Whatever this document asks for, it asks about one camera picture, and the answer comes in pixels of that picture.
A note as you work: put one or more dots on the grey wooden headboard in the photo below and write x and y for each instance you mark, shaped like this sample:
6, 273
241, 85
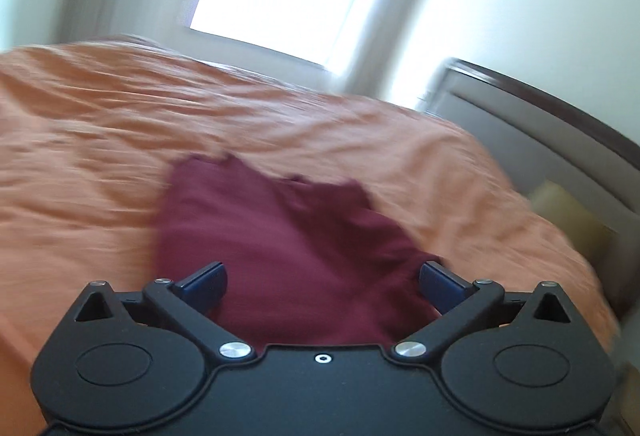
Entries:
525, 131

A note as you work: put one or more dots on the maroon sweater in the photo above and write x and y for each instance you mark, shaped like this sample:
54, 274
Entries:
280, 256

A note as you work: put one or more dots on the pale yellow pillow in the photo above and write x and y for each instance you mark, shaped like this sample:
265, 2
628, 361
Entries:
565, 216

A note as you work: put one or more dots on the white sheer curtain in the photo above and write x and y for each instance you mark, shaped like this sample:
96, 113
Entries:
360, 41

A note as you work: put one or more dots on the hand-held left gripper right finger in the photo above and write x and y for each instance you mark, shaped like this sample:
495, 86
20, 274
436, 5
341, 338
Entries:
442, 288

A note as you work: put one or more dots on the bed with orange sheet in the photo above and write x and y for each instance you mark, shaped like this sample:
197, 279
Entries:
100, 141

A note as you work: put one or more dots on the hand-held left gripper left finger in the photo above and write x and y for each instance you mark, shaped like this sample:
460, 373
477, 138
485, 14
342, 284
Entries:
205, 286

